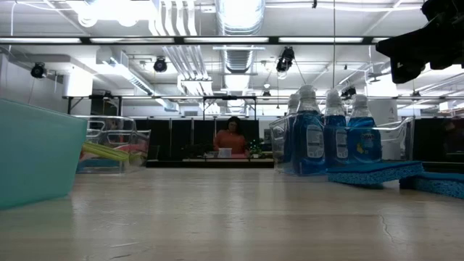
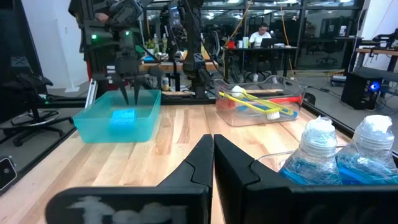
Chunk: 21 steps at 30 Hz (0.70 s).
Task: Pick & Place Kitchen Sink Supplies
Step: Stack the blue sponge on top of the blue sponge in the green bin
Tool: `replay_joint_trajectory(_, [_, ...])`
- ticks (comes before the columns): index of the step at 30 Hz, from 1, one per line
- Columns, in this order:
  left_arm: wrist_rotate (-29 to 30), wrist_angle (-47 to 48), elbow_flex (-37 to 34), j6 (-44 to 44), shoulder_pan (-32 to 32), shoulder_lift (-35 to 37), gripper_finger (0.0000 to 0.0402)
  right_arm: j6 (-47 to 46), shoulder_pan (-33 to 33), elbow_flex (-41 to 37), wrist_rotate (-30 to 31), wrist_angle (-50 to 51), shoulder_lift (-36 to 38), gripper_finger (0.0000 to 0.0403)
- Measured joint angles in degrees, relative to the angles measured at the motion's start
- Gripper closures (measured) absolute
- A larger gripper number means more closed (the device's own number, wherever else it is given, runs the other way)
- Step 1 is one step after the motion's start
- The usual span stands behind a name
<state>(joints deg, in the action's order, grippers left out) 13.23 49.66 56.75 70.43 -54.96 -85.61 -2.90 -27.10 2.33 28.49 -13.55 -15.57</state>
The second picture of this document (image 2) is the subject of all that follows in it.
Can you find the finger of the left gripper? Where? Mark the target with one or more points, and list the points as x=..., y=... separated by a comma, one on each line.
x=124, y=85
x=136, y=84

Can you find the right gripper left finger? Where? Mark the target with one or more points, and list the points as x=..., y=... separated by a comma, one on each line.
x=196, y=174

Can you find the pink dish brush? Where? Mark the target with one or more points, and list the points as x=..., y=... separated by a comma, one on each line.
x=287, y=99

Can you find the black office desk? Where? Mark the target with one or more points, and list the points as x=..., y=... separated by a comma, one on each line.
x=248, y=49

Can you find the yellow-green dish brush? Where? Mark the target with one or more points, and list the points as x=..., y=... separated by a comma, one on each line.
x=273, y=115
x=238, y=91

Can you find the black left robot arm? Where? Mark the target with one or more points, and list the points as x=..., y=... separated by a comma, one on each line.
x=192, y=46

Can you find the black computer tower blue lights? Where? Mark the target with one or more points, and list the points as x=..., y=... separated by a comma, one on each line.
x=360, y=90

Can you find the red cup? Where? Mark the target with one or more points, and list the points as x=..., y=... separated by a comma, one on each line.
x=230, y=44

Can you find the small black camera box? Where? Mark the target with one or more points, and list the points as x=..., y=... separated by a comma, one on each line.
x=6, y=172

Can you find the black office chair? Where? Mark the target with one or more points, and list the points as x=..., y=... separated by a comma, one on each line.
x=28, y=84

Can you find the clear plastic bin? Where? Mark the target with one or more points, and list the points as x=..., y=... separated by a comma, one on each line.
x=270, y=161
x=298, y=88

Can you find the black laptop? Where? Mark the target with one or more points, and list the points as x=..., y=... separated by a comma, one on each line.
x=268, y=42

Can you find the light blue sponge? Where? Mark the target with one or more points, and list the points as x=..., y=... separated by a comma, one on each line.
x=122, y=119

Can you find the white green cup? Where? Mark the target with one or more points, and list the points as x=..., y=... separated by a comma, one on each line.
x=245, y=42

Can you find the black frame bracket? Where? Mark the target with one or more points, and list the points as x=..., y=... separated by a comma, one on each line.
x=309, y=99

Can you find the wooden top table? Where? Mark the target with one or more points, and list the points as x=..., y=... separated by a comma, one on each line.
x=376, y=51

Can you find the blue dish soap bottle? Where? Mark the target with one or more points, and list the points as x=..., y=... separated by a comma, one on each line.
x=370, y=155
x=314, y=161

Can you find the wooden workbench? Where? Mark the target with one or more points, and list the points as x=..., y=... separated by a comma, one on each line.
x=174, y=66

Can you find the yellow-green bottle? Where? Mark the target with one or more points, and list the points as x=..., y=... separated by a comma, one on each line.
x=155, y=43
x=164, y=42

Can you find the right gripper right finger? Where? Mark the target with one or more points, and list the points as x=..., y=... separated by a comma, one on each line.
x=236, y=186

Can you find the aluminium extrusion bar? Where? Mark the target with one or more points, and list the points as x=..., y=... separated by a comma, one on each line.
x=91, y=93

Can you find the person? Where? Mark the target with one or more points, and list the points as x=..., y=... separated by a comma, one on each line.
x=259, y=39

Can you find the teal plastic bin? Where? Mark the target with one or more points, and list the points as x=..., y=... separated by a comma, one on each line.
x=93, y=127

